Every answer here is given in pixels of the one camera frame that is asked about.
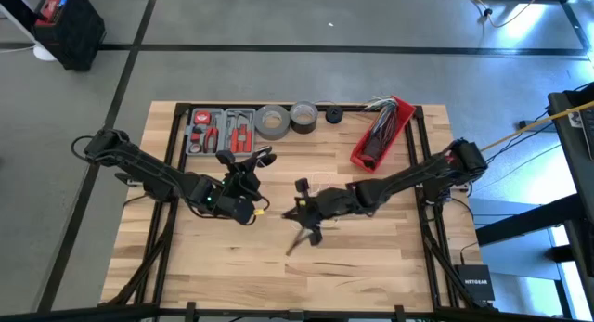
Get grey tool case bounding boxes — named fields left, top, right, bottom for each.
left=185, top=107, right=258, bottom=158

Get black aluminium table frame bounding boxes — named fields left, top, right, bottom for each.
left=97, top=101, right=496, bottom=322

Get bundle of mixed cables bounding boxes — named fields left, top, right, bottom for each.
left=360, top=95, right=401, bottom=169

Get black cable spool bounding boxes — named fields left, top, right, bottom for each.
left=253, top=146, right=278, bottom=170

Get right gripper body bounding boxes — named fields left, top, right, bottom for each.
left=316, top=187, right=361, bottom=218

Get yellow cable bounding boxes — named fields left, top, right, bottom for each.
left=481, top=98, right=594, bottom=152

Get black desk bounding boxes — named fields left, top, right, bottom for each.
left=474, top=82, right=594, bottom=277

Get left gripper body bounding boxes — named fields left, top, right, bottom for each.
left=223, top=166, right=262, bottom=202

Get dark duct tape roll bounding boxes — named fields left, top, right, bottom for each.
left=289, top=99, right=320, bottom=135

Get white round base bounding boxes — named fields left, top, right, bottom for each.
left=32, top=43, right=58, bottom=63

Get black Netgear router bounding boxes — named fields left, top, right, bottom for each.
left=453, top=264, right=497, bottom=303

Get small black tape roll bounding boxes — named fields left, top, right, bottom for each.
left=324, top=105, right=345, bottom=125

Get white cord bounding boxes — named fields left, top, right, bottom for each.
left=262, top=159, right=342, bottom=233

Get large grey duct tape roll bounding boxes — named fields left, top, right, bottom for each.
left=253, top=104, right=292, bottom=142

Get red-handled pliers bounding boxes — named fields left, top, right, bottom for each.
left=202, top=125, right=220, bottom=155

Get beige floor cable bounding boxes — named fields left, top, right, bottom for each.
left=444, top=0, right=549, bottom=30

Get red plastic bin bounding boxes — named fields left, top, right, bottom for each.
left=349, top=95, right=418, bottom=174

